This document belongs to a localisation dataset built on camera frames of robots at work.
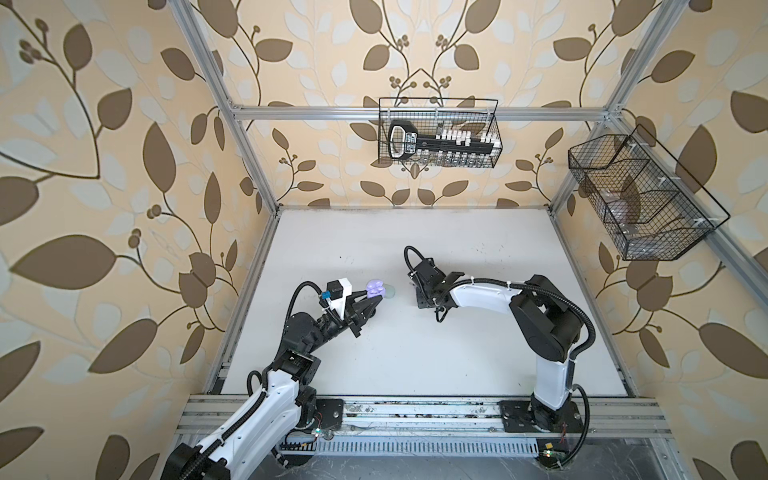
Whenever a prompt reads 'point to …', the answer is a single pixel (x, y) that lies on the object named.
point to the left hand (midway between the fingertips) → (379, 295)
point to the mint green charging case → (390, 291)
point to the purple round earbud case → (375, 287)
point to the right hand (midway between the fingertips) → (427, 298)
